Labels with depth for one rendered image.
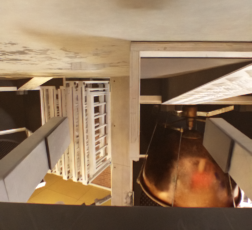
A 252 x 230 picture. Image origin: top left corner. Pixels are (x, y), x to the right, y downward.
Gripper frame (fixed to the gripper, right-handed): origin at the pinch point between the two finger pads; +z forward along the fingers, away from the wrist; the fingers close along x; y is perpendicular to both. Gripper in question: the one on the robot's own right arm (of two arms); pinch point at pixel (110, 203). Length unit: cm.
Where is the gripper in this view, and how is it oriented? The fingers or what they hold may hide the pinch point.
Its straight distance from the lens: 127.2
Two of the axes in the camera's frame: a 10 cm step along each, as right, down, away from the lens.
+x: -1.7, -8.5, -5.1
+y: 4.6, 3.9, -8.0
